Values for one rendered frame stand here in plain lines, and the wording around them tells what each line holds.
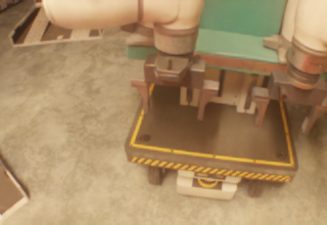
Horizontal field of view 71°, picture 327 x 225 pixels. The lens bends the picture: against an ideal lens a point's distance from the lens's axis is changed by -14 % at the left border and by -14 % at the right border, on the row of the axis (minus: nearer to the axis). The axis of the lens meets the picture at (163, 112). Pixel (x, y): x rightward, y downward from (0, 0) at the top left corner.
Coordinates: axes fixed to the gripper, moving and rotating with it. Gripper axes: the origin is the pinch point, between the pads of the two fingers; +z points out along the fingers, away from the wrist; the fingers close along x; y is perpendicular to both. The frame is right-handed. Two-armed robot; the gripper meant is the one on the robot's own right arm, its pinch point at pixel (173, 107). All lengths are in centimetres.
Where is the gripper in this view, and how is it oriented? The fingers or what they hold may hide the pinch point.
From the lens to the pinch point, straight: 65.6
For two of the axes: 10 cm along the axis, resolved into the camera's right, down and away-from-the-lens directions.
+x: -9.8, -1.3, 1.4
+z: 0.0, 7.3, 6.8
